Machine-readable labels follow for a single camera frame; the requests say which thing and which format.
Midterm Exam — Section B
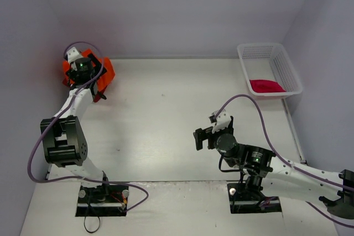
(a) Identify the orange t shirt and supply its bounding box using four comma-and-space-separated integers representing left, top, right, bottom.
62, 49, 116, 103

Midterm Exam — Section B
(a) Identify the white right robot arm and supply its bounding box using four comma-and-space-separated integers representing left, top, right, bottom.
193, 113, 353, 219

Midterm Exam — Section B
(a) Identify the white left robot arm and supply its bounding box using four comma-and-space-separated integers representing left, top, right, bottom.
40, 53, 111, 203

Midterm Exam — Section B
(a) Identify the folded dark red t shirt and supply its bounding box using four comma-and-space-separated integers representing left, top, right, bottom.
62, 79, 70, 87

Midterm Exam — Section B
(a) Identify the magenta t shirt in basket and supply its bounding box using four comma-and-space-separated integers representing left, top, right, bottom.
250, 80, 286, 93

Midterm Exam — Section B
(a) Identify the white plastic basket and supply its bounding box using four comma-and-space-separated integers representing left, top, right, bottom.
237, 43, 303, 99

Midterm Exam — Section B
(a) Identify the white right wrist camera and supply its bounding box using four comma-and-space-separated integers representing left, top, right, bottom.
210, 109, 231, 134

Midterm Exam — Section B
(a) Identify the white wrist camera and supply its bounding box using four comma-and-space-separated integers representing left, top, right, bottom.
210, 109, 231, 134
65, 47, 83, 64

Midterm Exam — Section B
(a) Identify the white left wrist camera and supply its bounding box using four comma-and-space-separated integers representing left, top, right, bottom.
65, 47, 83, 64

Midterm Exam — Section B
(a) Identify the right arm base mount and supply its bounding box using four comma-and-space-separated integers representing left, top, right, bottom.
227, 183, 282, 214

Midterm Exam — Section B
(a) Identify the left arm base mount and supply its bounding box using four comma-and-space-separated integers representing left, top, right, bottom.
75, 185, 129, 217

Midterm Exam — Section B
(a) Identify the black cable loop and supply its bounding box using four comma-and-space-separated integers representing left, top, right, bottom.
84, 215, 101, 234

